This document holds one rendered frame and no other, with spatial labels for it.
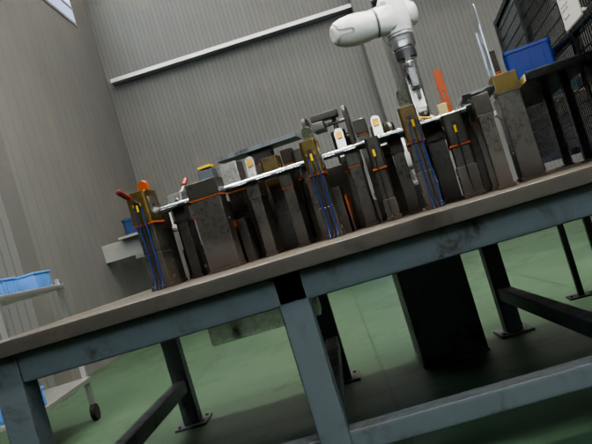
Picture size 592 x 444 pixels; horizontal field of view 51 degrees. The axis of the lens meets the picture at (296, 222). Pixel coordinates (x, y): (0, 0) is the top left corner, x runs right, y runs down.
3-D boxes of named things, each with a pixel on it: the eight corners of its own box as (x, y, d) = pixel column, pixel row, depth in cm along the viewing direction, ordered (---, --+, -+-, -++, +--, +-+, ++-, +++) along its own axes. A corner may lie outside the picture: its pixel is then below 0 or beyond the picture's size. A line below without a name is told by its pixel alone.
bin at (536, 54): (512, 87, 225) (501, 53, 225) (514, 96, 253) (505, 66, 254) (560, 70, 219) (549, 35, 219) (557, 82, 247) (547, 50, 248)
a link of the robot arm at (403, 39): (387, 35, 224) (391, 51, 223) (411, 26, 222) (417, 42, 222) (388, 41, 233) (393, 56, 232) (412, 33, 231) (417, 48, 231)
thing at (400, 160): (409, 214, 226) (386, 138, 227) (410, 214, 231) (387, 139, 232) (423, 210, 225) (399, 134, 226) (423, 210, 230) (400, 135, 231)
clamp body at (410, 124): (426, 211, 200) (395, 108, 201) (426, 211, 212) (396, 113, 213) (447, 206, 199) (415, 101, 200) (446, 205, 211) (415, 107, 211)
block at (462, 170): (465, 200, 199) (440, 115, 200) (463, 200, 211) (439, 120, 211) (488, 194, 198) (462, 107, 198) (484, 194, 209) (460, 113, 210)
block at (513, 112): (522, 181, 204) (490, 77, 205) (519, 182, 212) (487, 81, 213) (548, 173, 203) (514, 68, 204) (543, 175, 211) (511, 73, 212)
